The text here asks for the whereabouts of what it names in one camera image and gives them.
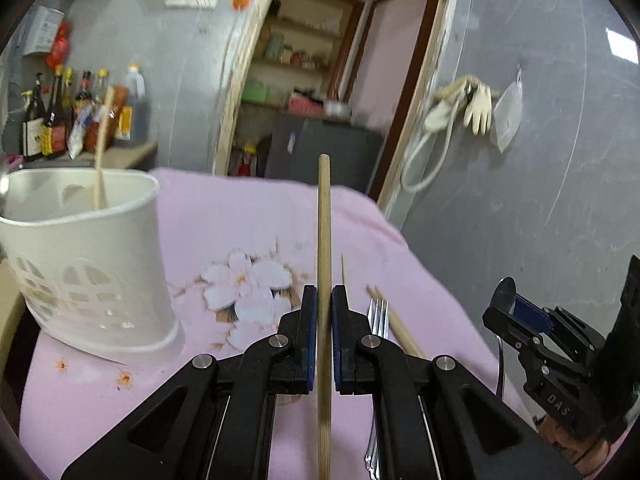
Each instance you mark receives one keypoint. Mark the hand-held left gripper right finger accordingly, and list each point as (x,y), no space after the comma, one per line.
(340,340)

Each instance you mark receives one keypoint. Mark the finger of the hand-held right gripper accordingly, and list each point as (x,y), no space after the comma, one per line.
(555,385)
(532,312)

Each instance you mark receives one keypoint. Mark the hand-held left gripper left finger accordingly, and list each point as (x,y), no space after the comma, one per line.
(310,340)

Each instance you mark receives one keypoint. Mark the metal spoon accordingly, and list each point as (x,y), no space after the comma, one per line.
(501,372)

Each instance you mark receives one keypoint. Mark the white perforated utensil holder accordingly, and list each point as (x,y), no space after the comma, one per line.
(95,280)

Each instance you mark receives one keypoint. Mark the person's right forearm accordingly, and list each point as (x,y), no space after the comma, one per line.
(575,452)

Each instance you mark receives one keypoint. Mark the metal fork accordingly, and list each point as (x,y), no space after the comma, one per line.
(378,317)

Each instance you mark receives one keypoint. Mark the pink floral blanket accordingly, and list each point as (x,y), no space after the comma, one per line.
(240,225)

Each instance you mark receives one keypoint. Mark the dark grey fridge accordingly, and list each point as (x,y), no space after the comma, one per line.
(325,152)

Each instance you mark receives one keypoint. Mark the red bottle yellow cap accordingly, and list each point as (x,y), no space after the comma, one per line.
(247,162)

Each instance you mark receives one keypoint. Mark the clear plastic bag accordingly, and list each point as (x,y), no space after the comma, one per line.
(507,115)

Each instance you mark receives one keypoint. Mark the metal pot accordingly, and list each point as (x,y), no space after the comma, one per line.
(337,109)

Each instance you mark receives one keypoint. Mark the pink cloth bundle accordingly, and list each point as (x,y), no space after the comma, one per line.
(305,105)

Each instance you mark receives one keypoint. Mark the green box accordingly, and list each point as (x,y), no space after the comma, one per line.
(256,94)

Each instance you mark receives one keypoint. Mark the wooden counter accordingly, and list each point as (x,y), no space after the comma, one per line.
(130,155)

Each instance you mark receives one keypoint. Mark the orange seasoning packet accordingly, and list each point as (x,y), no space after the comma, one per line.
(107,120)

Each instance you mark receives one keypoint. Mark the white seasoning packet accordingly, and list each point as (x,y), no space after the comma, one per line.
(80,132)

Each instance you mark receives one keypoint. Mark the wooden shelf unit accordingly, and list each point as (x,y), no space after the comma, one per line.
(310,30)

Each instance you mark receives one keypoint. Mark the small yellow-capped sauce bottle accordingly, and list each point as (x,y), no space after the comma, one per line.
(102,79)

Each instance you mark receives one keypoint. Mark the small dark sauce bottle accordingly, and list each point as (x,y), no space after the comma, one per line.
(84,92)

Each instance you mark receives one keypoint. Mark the dark bottle red label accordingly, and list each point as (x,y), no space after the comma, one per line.
(55,120)

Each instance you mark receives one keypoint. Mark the dark bottle white label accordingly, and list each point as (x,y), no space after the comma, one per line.
(33,125)

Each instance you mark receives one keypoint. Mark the red plastic bag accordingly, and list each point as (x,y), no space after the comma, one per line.
(59,47)

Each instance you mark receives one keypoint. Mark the wooden door frame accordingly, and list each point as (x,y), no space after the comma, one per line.
(235,85)

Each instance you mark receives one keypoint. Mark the white wall box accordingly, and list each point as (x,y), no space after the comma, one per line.
(42,30)

